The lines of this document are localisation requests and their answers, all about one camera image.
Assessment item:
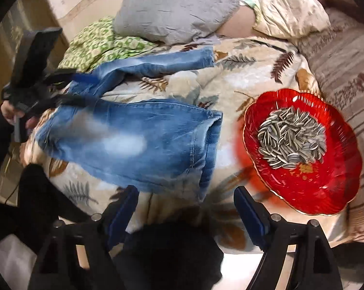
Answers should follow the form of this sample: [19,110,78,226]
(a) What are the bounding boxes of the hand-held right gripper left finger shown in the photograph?
[28,185,139,290]

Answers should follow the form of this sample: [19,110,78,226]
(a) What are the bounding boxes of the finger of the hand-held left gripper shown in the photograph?
[33,95,93,116]
[44,70,101,86]

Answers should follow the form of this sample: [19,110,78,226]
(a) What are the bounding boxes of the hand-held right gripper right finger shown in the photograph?
[233,186,342,290]

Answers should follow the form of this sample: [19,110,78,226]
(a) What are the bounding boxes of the blue denim pants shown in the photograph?
[35,47,224,201]

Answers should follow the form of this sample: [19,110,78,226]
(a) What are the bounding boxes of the person's left hand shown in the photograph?
[1,101,39,129]

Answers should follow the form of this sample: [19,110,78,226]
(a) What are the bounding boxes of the green patterned cloth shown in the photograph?
[58,16,161,70]

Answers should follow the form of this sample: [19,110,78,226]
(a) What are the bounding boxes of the person's dark clothing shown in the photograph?
[0,163,225,290]

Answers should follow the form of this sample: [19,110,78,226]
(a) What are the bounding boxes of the cream bed headboard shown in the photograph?
[38,0,158,46]

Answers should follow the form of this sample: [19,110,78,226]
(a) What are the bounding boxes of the red glass plate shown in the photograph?
[242,88,363,216]

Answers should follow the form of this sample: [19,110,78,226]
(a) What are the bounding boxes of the pile of sunflower seeds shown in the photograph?
[257,106,328,170]

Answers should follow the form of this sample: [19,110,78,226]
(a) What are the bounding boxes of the grey pillow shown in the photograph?
[113,0,241,43]

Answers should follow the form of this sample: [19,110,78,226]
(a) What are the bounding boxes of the leaf print fleece blanket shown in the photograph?
[20,35,352,253]

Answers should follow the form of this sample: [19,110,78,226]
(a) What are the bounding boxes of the white cloth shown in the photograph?
[0,234,38,290]

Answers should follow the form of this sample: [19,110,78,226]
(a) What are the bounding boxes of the tan pillow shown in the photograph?
[217,6,258,38]

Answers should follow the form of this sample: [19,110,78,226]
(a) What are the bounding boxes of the cream crumpled blanket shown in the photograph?
[251,0,332,40]

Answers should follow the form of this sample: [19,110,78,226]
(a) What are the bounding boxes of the black cable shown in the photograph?
[259,40,290,49]

